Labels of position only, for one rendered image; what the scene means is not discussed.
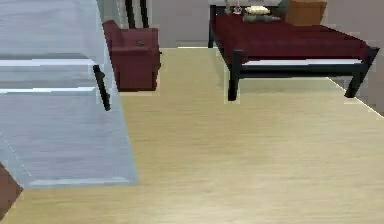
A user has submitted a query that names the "dark red box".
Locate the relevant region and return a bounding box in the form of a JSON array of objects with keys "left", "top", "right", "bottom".
[{"left": 102, "top": 19, "right": 162, "bottom": 93}]

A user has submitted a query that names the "black floor lamp stand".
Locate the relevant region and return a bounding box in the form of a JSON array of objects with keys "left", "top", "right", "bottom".
[{"left": 124, "top": 0, "right": 150, "bottom": 30}]

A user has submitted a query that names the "grey-green pillow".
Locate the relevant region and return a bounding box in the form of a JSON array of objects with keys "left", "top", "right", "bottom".
[{"left": 242, "top": 14, "right": 283, "bottom": 24}]

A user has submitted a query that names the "dark red black-framed bed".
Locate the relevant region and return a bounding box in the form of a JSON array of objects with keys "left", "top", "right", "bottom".
[{"left": 207, "top": 4, "right": 381, "bottom": 102}]

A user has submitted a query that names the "cream pillow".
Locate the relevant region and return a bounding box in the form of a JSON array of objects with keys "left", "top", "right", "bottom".
[{"left": 244, "top": 5, "right": 271, "bottom": 16}]

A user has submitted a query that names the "orange wooden cupboard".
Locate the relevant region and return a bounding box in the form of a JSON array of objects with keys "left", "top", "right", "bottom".
[{"left": 285, "top": 0, "right": 328, "bottom": 27}]

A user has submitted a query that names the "black door handle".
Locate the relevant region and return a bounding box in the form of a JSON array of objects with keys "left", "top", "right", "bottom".
[{"left": 92, "top": 64, "right": 112, "bottom": 112}]

